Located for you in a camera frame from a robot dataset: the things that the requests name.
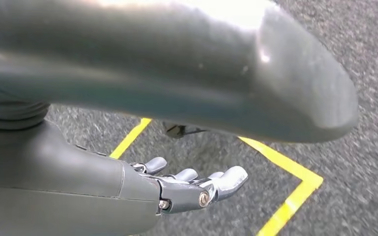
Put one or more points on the yellow tape square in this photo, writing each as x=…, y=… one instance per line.
x=303, y=179

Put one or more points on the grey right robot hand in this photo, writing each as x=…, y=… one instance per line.
x=176, y=65

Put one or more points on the black robot foot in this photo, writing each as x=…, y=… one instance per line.
x=176, y=131

